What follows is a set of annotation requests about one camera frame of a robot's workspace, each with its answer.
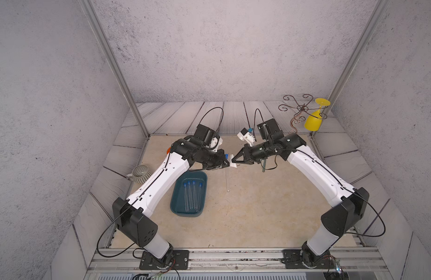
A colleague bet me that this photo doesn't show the teal plastic tray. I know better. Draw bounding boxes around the teal plastic tray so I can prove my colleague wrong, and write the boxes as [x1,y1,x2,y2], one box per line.
[170,171,207,218]

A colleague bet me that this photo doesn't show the yellow plastic goblet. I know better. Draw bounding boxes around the yellow plastic goblet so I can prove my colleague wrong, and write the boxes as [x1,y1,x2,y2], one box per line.
[304,98,331,132]

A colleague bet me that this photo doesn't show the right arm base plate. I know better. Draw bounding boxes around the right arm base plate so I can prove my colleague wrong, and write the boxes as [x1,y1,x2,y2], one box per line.
[280,249,336,270]

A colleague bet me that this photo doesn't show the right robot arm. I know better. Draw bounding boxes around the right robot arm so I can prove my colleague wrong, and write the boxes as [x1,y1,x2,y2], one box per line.
[231,129,369,268]

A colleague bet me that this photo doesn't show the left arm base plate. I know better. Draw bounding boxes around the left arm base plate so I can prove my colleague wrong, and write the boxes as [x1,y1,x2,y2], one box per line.
[139,250,190,270]

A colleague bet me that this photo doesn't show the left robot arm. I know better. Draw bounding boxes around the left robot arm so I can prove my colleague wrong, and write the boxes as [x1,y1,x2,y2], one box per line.
[112,136,230,266]

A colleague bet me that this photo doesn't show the black metal cup stand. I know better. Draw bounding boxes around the black metal cup stand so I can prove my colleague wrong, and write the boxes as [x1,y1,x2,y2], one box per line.
[278,93,319,133]

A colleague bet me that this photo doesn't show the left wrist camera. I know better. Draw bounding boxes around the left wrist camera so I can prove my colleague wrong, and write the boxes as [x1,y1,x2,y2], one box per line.
[193,124,222,152]

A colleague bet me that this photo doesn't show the test tube blue cap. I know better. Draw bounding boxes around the test tube blue cap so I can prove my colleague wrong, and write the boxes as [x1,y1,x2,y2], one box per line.
[187,182,194,210]
[225,154,230,193]
[197,183,203,210]
[192,180,199,212]
[183,183,190,212]

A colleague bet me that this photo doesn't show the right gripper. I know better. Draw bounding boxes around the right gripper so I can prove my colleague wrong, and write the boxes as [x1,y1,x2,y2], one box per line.
[231,142,274,165]

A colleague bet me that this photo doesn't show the aluminium front rail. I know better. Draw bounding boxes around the aluminium front rail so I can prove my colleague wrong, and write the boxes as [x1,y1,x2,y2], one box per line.
[87,247,393,280]

